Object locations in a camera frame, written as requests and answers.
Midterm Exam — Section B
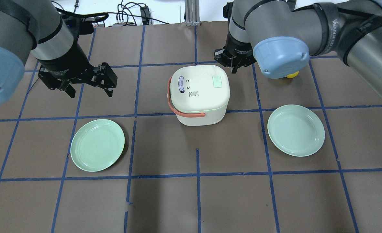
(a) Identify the light green plate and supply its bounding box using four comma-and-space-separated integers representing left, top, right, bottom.
70, 119, 125, 172
267, 105, 325, 157

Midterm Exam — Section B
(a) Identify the far light green plate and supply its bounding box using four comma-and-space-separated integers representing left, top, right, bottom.
267, 105, 325, 157

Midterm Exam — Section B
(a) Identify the yellow lemon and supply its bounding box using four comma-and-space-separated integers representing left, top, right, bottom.
285, 71, 299, 79

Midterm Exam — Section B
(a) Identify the brown paper table mat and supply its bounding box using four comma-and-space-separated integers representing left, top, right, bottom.
0, 22, 382, 233

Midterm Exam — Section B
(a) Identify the near light green plate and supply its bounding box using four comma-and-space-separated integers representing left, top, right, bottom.
70, 119, 125, 172

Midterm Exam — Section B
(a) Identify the white rice cooker orange handle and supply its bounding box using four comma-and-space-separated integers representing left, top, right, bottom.
167, 64, 230, 127

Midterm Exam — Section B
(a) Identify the aluminium frame post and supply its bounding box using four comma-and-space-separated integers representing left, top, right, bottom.
185, 0, 201, 27

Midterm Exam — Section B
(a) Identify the black power adapter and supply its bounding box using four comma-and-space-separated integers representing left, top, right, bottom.
140, 6, 151, 25

